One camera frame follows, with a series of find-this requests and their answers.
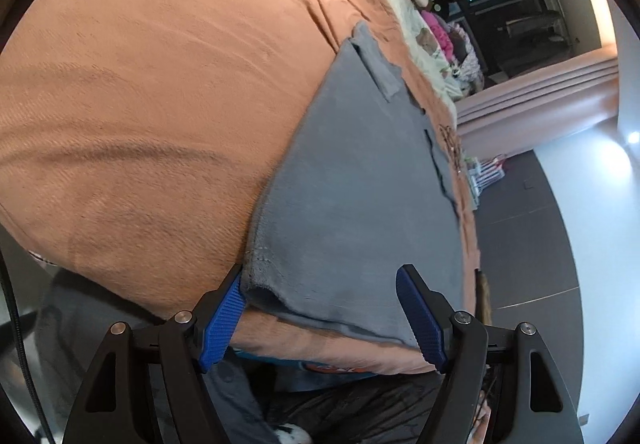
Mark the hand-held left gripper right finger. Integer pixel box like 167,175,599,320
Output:
395,264,586,444

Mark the olive folded garment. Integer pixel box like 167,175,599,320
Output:
475,269,493,325

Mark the white fuzzy slipper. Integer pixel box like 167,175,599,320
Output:
272,421,313,444

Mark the grey cloth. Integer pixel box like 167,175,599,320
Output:
35,269,271,444

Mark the grey t-shirt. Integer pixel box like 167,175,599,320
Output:
240,21,481,350

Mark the orange blanket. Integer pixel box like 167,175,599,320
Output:
0,0,483,375

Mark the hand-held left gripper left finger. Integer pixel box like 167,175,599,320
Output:
62,266,271,444

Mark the cream duvet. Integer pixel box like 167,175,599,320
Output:
320,0,458,115

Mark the pink curtain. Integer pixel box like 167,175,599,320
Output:
452,56,621,155

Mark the pink garment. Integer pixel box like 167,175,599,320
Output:
420,9,453,62

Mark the dark window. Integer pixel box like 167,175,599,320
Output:
395,0,576,85

